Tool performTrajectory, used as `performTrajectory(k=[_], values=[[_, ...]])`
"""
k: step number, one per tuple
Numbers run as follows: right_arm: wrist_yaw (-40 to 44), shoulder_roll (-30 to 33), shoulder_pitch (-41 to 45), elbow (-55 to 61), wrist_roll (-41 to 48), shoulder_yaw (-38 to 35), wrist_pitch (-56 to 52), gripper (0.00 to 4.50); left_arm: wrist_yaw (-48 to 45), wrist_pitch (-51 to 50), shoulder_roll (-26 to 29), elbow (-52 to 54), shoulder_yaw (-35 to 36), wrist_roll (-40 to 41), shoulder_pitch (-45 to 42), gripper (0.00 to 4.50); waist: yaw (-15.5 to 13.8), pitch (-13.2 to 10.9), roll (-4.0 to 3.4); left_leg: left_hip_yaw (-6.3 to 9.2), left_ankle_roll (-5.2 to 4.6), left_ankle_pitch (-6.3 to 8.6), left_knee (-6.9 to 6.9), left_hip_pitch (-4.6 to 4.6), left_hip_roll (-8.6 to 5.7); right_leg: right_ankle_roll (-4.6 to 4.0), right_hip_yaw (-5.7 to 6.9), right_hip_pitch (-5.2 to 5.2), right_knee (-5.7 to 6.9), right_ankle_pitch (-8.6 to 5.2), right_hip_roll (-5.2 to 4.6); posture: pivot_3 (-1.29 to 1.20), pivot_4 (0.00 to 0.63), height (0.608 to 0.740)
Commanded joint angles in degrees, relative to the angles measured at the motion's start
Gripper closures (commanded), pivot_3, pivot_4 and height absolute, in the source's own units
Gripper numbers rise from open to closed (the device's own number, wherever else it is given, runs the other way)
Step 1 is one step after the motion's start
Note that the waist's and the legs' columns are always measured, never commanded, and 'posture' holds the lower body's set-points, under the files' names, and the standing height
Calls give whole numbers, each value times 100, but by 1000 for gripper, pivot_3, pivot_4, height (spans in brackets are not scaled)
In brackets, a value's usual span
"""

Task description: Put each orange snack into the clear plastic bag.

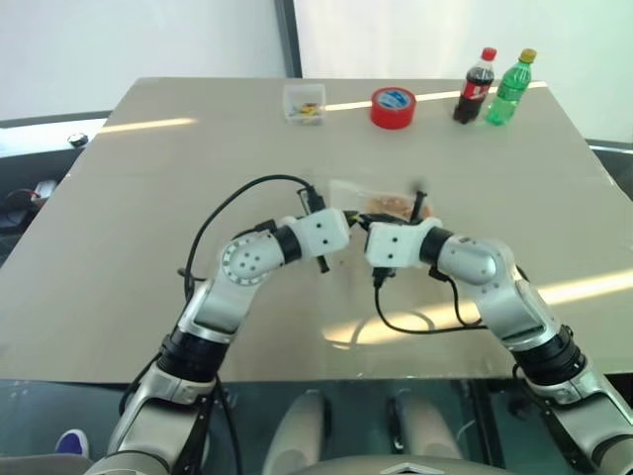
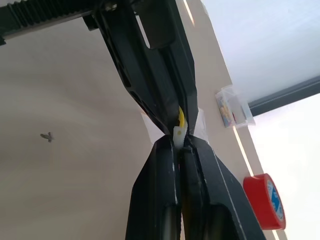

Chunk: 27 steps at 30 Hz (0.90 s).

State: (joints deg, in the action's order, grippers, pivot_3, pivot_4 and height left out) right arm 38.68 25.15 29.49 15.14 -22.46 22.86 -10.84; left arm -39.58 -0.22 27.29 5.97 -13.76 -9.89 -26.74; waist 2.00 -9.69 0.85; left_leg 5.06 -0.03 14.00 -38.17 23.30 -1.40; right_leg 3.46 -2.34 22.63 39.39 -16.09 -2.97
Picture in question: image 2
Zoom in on dark window frame post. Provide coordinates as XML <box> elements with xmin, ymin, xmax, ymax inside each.
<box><xmin>247</xmin><ymin>76</ymin><xmax>320</xmax><ymax>117</ymax></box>

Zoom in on clear zip bag yellow seal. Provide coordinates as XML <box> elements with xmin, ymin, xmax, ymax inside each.
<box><xmin>141</xmin><ymin>104</ymin><xmax>210</xmax><ymax>151</ymax></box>

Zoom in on red tape roll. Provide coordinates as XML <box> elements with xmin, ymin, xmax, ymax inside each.
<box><xmin>242</xmin><ymin>172</ymin><xmax>287</xmax><ymax>231</ymax></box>

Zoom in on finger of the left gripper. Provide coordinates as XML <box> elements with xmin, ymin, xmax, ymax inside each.
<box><xmin>95</xmin><ymin>9</ymin><xmax>180</xmax><ymax>136</ymax></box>
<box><xmin>131</xmin><ymin>0</ymin><xmax>199</xmax><ymax>131</ymax></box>

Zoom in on small colourful pieces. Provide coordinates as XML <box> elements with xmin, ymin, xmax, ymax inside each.
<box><xmin>218</xmin><ymin>96</ymin><xmax>237</xmax><ymax>127</ymax></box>

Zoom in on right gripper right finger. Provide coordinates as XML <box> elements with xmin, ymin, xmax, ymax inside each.
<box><xmin>180</xmin><ymin>136</ymin><xmax>266</xmax><ymax>240</ymax></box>

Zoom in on clear plastic box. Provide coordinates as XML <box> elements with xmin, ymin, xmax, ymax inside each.
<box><xmin>214</xmin><ymin>84</ymin><xmax>256</xmax><ymax>130</ymax></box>

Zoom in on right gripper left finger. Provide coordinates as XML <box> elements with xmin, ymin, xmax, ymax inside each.
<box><xmin>124</xmin><ymin>136</ymin><xmax>186</xmax><ymax>240</ymax></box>

